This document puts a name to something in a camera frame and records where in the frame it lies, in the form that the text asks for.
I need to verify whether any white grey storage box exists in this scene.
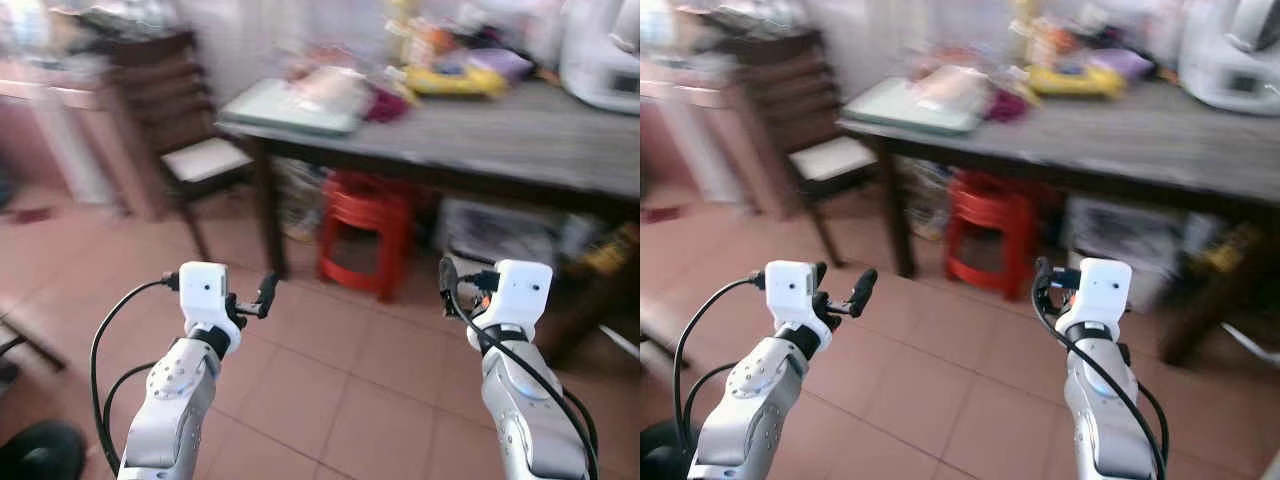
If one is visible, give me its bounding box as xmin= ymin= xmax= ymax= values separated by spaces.
xmin=440 ymin=198 xmax=561 ymax=266
xmin=1065 ymin=195 xmax=1186 ymax=301

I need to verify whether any red plastic stool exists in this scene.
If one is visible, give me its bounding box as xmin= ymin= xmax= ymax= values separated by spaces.
xmin=944 ymin=170 xmax=1036 ymax=301
xmin=316 ymin=170 xmax=416 ymax=303

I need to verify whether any yellow black object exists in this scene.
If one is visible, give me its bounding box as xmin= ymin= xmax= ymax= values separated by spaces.
xmin=585 ymin=225 xmax=641 ymax=276
xmin=1200 ymin=225 xmax=1263 ymax=276

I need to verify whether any dark wooden table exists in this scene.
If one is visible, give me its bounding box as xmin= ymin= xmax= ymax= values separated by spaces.
xmin=215 ymin=78 xmax=641 ymax=366
xmin=838 ymin=78 xmax=1280 ymax=366

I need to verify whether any magenta small object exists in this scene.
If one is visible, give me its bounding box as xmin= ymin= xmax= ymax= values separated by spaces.
xmin=985 ymin=88 xmax=1031 ymax=123
xmin=365 ymin=85 xmax=411 ymax=124

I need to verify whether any pale green tray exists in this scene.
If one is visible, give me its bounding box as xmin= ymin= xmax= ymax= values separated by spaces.
xmin=845 ymin=76 xmax=986 ymax=134
xmin=220 ymin=78 xmax=366 ymax=136

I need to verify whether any dark wooden chair white cushion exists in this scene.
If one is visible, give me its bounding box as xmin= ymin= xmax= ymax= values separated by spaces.
xmin=735 ymin=30 xmax=881 ymax=266
xmin=105 ymin=30 xmax=256 ymax=261

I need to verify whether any yellow plastic toy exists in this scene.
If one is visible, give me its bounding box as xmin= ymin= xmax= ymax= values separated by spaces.
xmin=405 ymin=62 xmax=509 ymax=101
xmin=1028 ymin=62 xmax=1126 ymax=99

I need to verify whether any pink cabinet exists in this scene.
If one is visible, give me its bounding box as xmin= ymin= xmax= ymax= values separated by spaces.
xmin=0 ymin=55 xmax=166 ymax=216
xmin=640 ymin=60 xmax=791 ymax=206

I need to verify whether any pale pink cloth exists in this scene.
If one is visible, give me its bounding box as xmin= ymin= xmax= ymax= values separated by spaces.
xmin=290 ymin=65 xmax=371 ymax=116
xmin=915 ymin=65 xmax=991 ymax=113

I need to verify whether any purple plastic object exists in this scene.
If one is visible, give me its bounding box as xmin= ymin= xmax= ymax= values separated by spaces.
xmin=468 ymin=48 xmax=533 ymax=83
xmin=1090 ymin=48 xmax=1153 ymax=81

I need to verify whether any black robot foot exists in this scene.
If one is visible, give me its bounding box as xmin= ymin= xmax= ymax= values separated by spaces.
xmin=640 ymin=420 xmax=693 ymax=480
xmin=0 ymin=420 xmax=87 ymax=480

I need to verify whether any white kitchen appliance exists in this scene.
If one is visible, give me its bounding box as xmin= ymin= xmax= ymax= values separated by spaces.
xmin=1178 ymin=0 xmax=1280 ymax=116
xmin=558 ymin=0 xmax=641 ymax=114

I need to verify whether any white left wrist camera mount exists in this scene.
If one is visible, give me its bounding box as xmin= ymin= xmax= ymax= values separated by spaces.
xmin=178 ymin=262 xmax=232 ymax=332
xmin=765 ymin=260 xmax=821 ymax=330

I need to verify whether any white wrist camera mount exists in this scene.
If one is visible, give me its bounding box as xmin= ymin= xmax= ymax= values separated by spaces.
xmin=178 ymin=262 xmax=232 ymax=332
xmin=1080 ymin=258 xmax=1133 ymax=327
xmin=765 ymin=260 xmax=821 ymax=330
xmin=494 ymin=260 xmax=554 ymax=332

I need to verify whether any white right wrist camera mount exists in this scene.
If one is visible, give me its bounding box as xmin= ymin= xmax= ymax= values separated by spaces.
xmin=494 ymin=260 xmax=554 ymax=332
xmin=1080 ymin=258 xmax=1133 ymax=327

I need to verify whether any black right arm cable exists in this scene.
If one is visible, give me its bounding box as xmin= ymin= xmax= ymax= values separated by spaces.
xmin=1033 ymin=290 xmax=1169 ymax=480
xmin=445 ymin=285 xmax=601 ymax=480

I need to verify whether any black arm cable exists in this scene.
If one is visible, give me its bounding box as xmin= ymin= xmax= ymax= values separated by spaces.
xmin=672 ymin=272 xmax=769 ymax=461
xmin=88 ymin=272 xmax=181 ymax=479
xmin=1033 ymin=290 xmax=1169 ymax=480
xmin=445 ymin=285 xmax=601 ymax=480

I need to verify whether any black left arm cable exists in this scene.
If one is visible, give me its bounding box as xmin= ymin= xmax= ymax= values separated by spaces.
xmin=672 ymin=272 xmax=769 ymax=461
xmin=88 ymin=272 xmax=181 ymax=479

